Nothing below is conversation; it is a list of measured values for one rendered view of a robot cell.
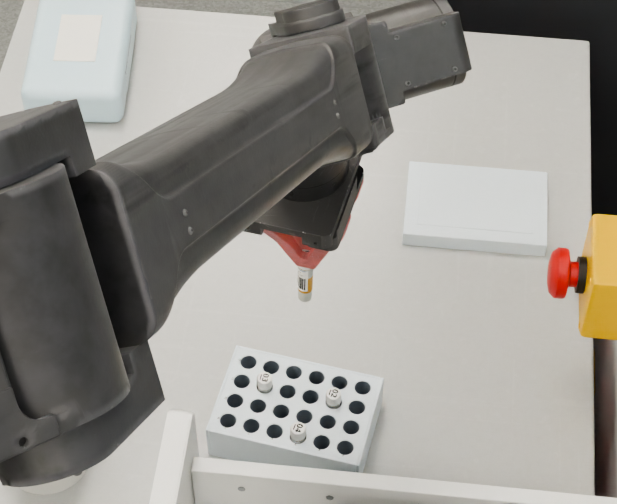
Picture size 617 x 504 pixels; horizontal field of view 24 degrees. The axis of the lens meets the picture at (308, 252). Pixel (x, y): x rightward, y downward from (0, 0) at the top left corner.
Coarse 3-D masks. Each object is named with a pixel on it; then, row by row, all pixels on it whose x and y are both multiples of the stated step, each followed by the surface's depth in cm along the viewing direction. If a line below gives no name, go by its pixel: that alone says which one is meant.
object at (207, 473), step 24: (192, 480) 102; (216, 480) 101; (240, 480) 101; (264, 480) 101; (288, 480) 100; (312, 480) 100; (336, 480) 100; (360, 480) 100; (384, 480) 100; (408, 480) 100; (432, 480) 100
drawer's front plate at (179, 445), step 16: (176, 416) 99; (192, 416) 100; (176, 432) 99; (192, 432) 100; (160, 448) 98; (176, 448) 98; (192, 448) 101; (160, 464) 97; (176, 464) 97; (160, 480) 96; (176, 480) 96; (160, 496) 96; (176, 496) 96; (192, 496) 103
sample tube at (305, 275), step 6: (300, 270) 103; (306, 270) 103; (312, 270) 103; (300, 276) 103; (306, 276) 103; (312, 276) 104; (300, 282) 104; (306, 282) 104; (312, 282) 104; (300, 288) 104; (306, 288) 104; (312, 288) 105; (300, 294) 105; (306, 294) 105; (300, 300) 105; (306, 300) 105
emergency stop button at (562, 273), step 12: (552, 252) 113; (564, 252) 113; (552, 264) 112; (564, 264) 112; (576, 264) 113; (552, 276) 112; (564, 276) 112; (576, 276) 113; (552, 288) 113; (564, 288) 112
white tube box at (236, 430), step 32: (256, 352) 118; (224, 384) 116; (256, 384) 117; (288, 384) 117; (320, 384) 116; (352, 384) 116; (224, 416) 115; (256, 416) 115; (288, 416) 115; (320, 416) 115; (352, 416) 115; (224, 448) 115; (256, 448) 114; (288, 448) 113; (320, 448) 115; (352, 448) 114
